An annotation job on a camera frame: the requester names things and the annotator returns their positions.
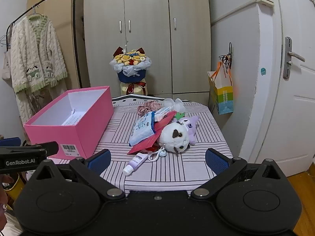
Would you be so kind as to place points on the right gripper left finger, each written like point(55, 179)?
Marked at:
point(94, 165)

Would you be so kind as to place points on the cream knitted cardigan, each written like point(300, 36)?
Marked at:
point(38, 70)

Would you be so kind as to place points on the cream gift box red ribbon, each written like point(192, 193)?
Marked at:
point(139, 88)

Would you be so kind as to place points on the pink floral scrunchie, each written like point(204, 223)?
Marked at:
point(148, 106)

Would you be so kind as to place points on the colourful paper gift bag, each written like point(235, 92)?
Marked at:
point(221, 89)

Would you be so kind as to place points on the white charm keychain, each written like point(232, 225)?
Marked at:
point(154, 156)

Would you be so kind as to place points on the small white blue box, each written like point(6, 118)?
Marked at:
point(161, 113)

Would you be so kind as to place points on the silver door handle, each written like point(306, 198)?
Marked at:
point(288, 54)

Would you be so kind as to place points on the white door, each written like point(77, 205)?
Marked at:
point(289, 139)

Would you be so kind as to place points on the purple cream tube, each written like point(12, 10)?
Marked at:
point(135, 162)

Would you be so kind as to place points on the black clothes rack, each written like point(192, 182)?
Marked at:
point(67, 19)

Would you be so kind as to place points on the red envelope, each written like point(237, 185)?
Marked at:
point(158, 127)

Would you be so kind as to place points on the white paper sheet in box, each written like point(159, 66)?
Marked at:
point(74, 118)

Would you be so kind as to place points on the blue wet wipes pack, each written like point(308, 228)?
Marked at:
point(143, 128)

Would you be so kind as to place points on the white panda plush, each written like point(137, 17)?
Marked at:
point(174, 137)

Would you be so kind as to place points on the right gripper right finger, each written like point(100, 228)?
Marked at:
point(219, 163)

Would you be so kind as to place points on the pink cardboard box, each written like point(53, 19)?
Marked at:
point(79, 140)

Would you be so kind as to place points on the red strawberry plush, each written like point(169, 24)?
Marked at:
point(178, 116)

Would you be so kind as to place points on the beige wardrobe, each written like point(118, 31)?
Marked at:
point(175, 35)

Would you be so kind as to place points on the purple plush toy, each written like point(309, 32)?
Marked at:
point(190, 124)

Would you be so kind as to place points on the flower bouquet blue wrap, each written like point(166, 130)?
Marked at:
point(130, 66)

